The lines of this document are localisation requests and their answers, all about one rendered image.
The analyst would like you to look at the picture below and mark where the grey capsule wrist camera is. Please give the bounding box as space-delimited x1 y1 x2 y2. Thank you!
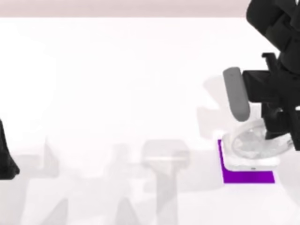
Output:
222 67 251 122

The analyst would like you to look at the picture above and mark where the purple square mat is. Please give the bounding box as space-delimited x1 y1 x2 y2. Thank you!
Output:
217 139 276 184

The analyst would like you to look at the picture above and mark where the clear glass bowl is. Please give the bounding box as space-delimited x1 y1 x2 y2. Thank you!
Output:
221 118 294 172

